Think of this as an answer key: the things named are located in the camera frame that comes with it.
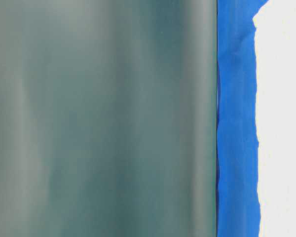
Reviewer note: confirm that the green backdrop curtain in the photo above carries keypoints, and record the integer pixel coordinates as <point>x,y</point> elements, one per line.
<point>108,118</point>

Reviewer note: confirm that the blue table cloth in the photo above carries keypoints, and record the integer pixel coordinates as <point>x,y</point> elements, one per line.
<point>238,209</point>

